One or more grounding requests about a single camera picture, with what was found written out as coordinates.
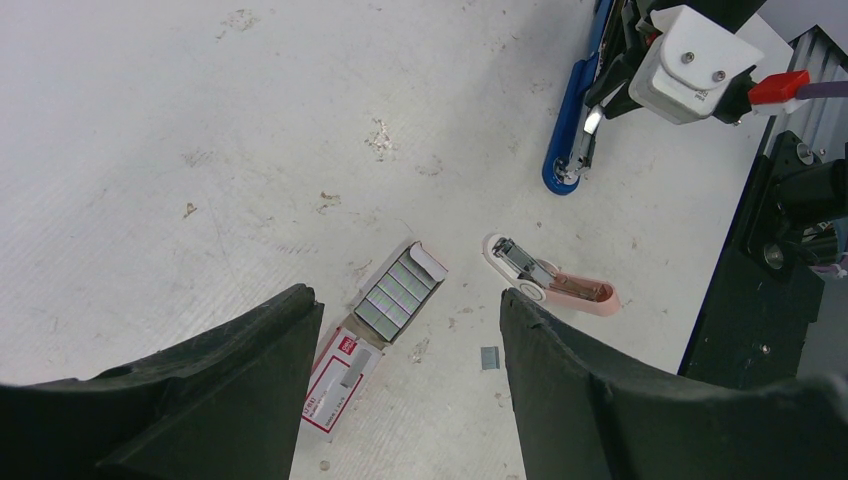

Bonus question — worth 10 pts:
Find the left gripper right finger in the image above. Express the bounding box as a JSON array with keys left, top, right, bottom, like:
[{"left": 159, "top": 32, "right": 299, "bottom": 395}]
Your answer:
[{"left": 499, "top": 288, "right": 847, "bottom": 479}]

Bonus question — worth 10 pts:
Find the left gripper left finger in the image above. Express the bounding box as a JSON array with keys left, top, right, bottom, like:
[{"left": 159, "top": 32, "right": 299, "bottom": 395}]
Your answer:
[{"left": 1, "top": 284, "right": 324, "bottom": 479}]

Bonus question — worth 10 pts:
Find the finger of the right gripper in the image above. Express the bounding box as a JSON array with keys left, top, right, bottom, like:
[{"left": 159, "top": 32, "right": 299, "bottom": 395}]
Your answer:
[{"left": 584, "top": 39, "right": 646, "bottom": 120}]

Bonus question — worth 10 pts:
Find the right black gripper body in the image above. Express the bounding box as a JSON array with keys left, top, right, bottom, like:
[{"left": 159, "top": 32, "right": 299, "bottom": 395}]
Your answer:
[{"left": 615, "top": 0, "right": 765, "bottom": 73}]

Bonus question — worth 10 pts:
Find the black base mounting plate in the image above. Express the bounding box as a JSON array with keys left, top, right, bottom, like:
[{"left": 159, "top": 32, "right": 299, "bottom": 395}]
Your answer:
[{"left": 678, "top": 131, "right": 847, "bottom": 389}]

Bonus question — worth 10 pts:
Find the aluminium frame rail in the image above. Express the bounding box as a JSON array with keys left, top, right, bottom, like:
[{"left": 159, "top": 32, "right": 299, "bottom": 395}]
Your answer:
[{"left": 760, "top": 26, "right": 847, "bottom": 162}]

